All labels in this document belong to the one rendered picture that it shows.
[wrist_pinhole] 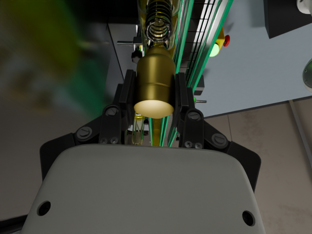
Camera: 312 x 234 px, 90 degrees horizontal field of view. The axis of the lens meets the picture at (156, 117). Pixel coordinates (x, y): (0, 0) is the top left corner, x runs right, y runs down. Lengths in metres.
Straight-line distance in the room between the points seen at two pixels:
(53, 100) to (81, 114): 0.07
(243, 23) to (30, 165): 0.71
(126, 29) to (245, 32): 0.45
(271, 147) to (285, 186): 0.53
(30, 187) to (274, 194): 2.79
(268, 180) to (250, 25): 2.39
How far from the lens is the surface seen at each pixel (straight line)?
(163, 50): 0.23
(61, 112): 0.23
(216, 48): 0.63
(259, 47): 0.83
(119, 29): 0.53
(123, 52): 0.59
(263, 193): 2.86
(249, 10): 0.70
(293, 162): 2.89
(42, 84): 0.20
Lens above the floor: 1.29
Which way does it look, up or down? 23 degrees down
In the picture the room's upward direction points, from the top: 178 degrees counter-clockwise
